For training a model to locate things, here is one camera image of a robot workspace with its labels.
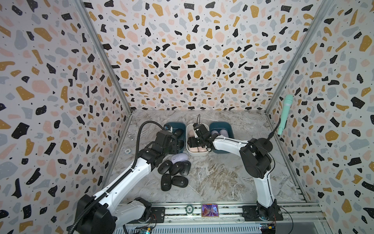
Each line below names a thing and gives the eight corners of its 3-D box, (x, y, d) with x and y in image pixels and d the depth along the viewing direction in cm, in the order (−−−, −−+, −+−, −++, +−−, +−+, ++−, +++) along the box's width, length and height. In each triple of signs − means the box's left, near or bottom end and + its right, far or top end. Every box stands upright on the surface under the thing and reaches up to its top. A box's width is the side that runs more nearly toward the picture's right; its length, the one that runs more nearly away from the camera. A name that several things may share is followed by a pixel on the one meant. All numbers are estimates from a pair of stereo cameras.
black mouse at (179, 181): (171, 187, 84) (170, 186, 82) (172, 177, 88) (172, 175, 86) (188, 187, 84) (187, 186, 82) (188, 177, 88) (188, 175, 86)
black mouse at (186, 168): (179, 174, 89) (179, 172, 87) (183, 162, 95) (183, 159, 92) (188, 176, 89) (188, 174, 86) (191, 163, 94) (191, 161, 92)
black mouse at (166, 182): (160, 191, 83) (159, 189, 81) (162, 175, 89) (161, 173, 87) (170, 191, 83) (170, 189, 81) (172, 175, 89) (172, 173, 87)
